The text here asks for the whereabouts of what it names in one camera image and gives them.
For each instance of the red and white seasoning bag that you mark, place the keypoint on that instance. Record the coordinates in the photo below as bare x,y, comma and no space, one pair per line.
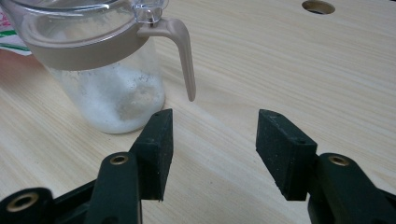
9,34

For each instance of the clear jar with beige lid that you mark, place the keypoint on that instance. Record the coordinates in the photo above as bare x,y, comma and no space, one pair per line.
109,93

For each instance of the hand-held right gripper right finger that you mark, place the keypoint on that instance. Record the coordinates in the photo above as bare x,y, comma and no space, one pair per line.
285,158

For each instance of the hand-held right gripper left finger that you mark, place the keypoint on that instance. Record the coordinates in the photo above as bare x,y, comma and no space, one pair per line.
155,155

